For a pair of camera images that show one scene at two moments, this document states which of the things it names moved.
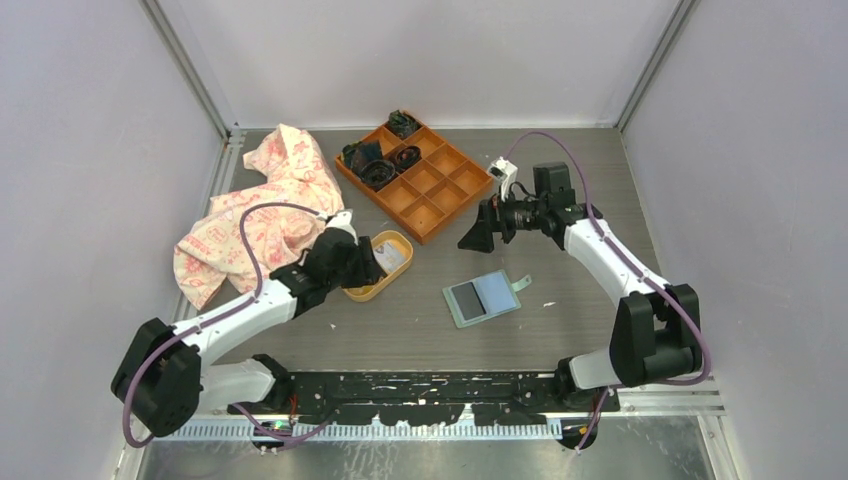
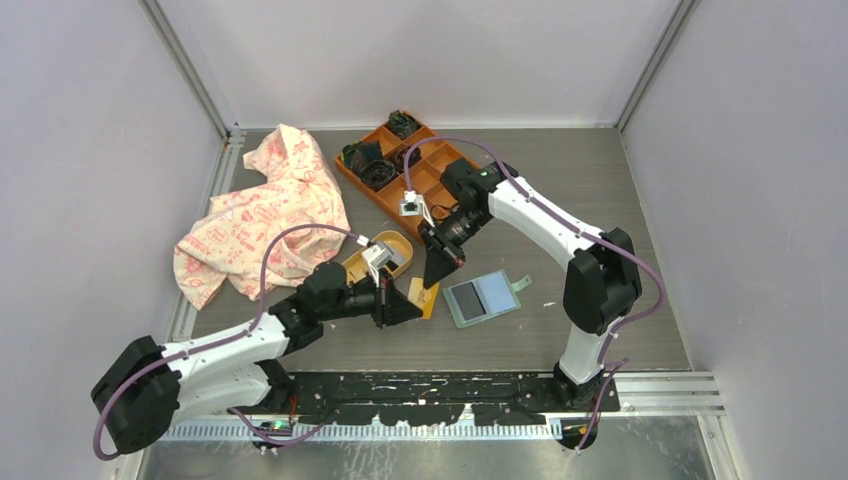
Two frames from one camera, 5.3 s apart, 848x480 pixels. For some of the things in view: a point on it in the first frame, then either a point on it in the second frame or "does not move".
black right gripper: (479, 237) to (438, 263)
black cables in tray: (355, 154) does not move
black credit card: (468, 301) does not move
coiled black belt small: (407, 156) does not move
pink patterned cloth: (209, 253) does not move
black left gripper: (368, 269) to (390, 306)
